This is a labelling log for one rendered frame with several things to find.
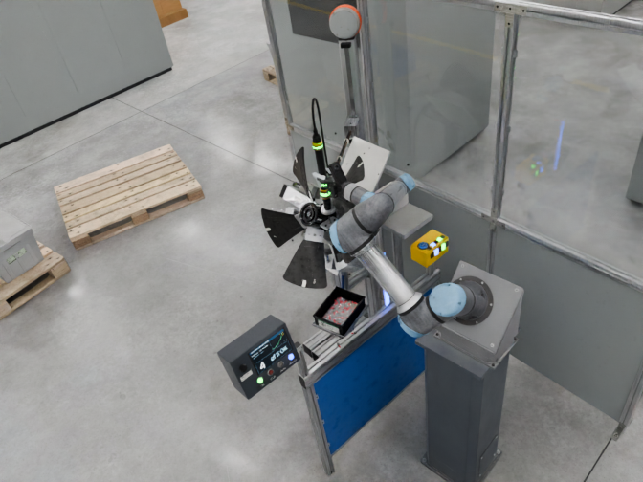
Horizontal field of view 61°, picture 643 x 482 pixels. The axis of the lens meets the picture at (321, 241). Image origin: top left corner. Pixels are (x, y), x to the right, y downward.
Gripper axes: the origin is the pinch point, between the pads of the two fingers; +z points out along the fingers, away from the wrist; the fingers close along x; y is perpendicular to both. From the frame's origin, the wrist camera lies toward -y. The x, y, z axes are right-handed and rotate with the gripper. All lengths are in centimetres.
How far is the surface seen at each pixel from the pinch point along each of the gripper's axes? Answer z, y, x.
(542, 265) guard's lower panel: -75, 63, 70
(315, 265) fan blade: -3.7, 46.4, -13.7
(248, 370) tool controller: -44, 28, -78
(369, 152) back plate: 9.1, 14.2, 40.4
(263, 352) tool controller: -44, 26, -70
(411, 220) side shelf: -4, 61, 55
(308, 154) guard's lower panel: 105, 66, 70
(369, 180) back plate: 2.1, 23.8, 32.3
